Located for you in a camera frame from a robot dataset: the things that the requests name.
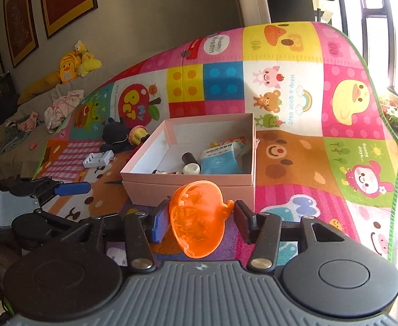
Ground pink cardboard box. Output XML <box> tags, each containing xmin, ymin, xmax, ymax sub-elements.
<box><xmin>120</xmin><ymin>113</ymin><xmax>257</xmax><ymax>211</ymax></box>

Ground yellow duck plush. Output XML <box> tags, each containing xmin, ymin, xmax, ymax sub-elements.
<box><xmin>58</xmin><ymin>52</ymin><xmax>83</xmax><ymax>84</ymax></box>

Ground pink white clothing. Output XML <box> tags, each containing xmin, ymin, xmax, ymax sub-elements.
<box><xmin>44</xmin><ymin>90</ymin><xmax>84</xmax><ymax>133</ymax></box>

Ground yellow green bird plush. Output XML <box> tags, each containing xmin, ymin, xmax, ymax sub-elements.
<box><xmin>73</xmin><ymin>40</ymin><xmax>102</xmax><ymax>77</ymax></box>

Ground orange pumpkin toy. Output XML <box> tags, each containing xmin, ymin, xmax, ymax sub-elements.
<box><xmin>169</xmin><ymin>181</ymin><xmax>235</xmax><ymax>259</ymax></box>

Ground green cloth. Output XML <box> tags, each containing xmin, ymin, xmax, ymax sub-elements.
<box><xmin>0</xmin><ymin>129</ymin><xmax>27</xmax><ymax>155</ymax></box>

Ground black plush toy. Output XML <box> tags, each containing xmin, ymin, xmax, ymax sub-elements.
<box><xmin>100</xmin><ymin>117</ymin><xmax>135</xmax><ymax>153</ymax></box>

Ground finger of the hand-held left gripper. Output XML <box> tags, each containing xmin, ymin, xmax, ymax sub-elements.
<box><xmin>0</xmin><ymin>176</ymin><xmax>91</xmax><ymax>208</ymax></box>

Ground blue tissue pack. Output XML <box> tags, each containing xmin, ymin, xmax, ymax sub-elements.
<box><xmin>199</xmin><ymin>142</ymin><xmax>250</xmax><ymax>174</ymax></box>

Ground colourful cartoon play mat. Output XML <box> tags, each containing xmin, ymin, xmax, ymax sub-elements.
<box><xmin>32</xmin><ymin>20</ymin><xmax>398</xmax><ymax>269</ymax></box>

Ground yellow pillow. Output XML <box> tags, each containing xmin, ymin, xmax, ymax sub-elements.
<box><xmin>19</xmin><ymin>73</ymin><xmax>62</xmax><ymax>105</ymax></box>

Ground pink garment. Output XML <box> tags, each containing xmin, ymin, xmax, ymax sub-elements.
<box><xmin>5</xmin><ymin>111</ymin><xmax>43</xmax><ymax>133</ymax></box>

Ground white battery charger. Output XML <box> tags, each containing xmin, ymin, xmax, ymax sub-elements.
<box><xmin>83</xmin><ymin>150</ymin><xmax>115</xmax><ymax>168</ymax></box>

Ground dark window frame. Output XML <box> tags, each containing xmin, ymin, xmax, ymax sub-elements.
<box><xmin>341</xmin><ymin>0</ymin><xmax>398</xmax><ymax>93</ymax></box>

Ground potted green plant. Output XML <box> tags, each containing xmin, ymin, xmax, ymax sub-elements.
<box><xmin>378</xmin><ymin>96</ymin><xmax>398</xmax><ymax>134</ymax></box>

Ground pink yellow toy figure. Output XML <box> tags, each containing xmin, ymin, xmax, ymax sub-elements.
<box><xmin>127</xmin><ymin>126</ymin><xmax>151</xmax><ymax>147</ymax></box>

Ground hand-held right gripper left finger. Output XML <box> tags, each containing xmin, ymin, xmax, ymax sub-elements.
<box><xmin>65</xmin><ymin>200</ymin><xmax>171</xmax><ymax>273</ymax></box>

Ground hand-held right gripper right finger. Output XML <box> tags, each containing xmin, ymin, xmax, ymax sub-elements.
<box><xmin>233</xmin><ymin>200</ymin><xmax>344</xmax><ymax>269</ymax></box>

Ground red gold framed picture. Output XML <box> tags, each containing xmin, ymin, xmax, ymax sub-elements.
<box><xmin>39</xmin><ymin>0</ymin><xmax>99</xmax><ymax>39</ymax></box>
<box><xmin>4</xmin><ymin>0</ymin><xmax>39</xmax><ymax>68</ymax></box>

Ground black foam cylinder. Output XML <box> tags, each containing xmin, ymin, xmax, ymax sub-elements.
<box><xmin>181</xmin><ymin>152</ymin><xmax>199</xmax><ymax>168</ymax></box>

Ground red doll figure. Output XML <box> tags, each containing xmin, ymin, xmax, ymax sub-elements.
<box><xmin>219</xmin><ymin>135</ymin><xmax>247</xmax><ymax>147</ymax></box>

